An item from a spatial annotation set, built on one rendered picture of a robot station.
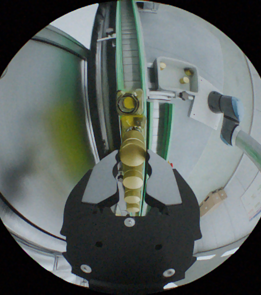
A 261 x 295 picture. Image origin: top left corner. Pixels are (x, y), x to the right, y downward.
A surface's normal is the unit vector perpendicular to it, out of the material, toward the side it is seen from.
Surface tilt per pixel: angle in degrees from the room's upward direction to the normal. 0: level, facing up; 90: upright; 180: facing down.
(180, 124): 0
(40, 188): 90
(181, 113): 0
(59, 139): 90
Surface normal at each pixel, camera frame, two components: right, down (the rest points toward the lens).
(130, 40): -0.04, 0.48
